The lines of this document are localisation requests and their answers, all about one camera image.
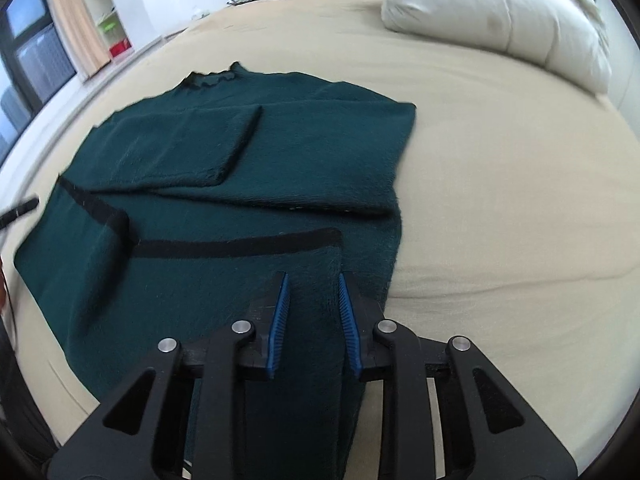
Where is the white wardrobe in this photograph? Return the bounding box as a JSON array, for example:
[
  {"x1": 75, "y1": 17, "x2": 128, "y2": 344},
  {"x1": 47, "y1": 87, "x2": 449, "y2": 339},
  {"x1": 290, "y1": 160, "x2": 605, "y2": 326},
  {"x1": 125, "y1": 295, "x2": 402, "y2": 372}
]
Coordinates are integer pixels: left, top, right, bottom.
[{"x1": 585, "y1": 0, "x2": 640, "y2": 126}]

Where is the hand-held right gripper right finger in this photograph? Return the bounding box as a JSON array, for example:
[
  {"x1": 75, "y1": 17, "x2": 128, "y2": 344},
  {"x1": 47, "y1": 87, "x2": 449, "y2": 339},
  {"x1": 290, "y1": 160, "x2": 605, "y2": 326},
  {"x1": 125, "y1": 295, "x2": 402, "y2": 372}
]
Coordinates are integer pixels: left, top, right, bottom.
[{"x1": 339, "y1": 272, "x2": 581, "y2": 480}]

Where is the dark framed window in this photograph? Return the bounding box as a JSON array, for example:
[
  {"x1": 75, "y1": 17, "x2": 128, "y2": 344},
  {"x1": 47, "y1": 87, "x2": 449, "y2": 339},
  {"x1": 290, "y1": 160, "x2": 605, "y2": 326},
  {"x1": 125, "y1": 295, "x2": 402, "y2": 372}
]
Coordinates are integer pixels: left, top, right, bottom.
[{"x1": 0, "y1": 0, "x2": 78, "y2": 153}]

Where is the white window sill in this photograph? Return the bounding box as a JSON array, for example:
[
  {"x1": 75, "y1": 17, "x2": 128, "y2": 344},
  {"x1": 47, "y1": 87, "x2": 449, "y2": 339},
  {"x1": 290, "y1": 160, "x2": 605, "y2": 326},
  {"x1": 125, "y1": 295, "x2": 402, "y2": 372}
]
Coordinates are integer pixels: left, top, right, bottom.
[{"x1": 0, "y1": 35, "x2": 171, "y2": 171}]

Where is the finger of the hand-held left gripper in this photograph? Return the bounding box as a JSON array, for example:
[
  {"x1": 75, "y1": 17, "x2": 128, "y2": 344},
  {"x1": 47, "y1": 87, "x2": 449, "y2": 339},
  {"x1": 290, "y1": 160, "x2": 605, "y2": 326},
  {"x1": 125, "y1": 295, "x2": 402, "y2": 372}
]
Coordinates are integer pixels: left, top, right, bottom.
[{"x1": 0, "y1": 197, "x2": 40, "y2": 229}]

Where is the dark green sweater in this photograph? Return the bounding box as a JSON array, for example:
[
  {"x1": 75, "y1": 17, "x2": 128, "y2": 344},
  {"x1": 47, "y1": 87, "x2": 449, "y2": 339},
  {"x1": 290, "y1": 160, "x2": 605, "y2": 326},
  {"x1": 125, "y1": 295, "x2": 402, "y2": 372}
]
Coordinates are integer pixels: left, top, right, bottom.
[{"x1": 14, "y1": 61, "x2": 417, "y2": 480}]

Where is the white folded duvet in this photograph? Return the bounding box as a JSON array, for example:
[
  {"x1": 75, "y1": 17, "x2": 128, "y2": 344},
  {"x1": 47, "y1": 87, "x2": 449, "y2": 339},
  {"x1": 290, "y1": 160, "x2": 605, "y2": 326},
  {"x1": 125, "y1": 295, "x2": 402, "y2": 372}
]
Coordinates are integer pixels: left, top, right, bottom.
[{"x1": 352, "y1": 0, "x2": 615, "y2": 95}]

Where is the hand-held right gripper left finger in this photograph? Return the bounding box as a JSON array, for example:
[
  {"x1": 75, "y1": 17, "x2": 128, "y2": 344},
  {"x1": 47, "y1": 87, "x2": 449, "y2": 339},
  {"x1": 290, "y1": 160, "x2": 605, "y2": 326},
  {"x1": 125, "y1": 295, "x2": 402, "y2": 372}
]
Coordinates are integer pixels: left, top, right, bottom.
[{"x1": 47, "y1": 272, "x2": 292, "y2": 480}]

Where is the beige curtain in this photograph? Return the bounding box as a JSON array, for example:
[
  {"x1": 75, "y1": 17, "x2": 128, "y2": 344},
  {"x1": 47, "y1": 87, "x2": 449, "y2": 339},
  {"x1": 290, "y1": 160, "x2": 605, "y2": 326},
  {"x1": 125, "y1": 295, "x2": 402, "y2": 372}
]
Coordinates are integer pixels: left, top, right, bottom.
[{"x1": 41, "y1": 0, "x2": 112, "y2": 80}]

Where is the bed with beige sheet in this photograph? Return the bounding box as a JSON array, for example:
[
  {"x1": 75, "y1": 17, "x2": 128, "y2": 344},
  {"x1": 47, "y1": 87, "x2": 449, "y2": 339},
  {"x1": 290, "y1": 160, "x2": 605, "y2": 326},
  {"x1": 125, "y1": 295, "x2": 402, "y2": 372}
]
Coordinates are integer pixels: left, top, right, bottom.
[{"x1": 0, "y1": 0, "x2": 640, "y2": 476}]

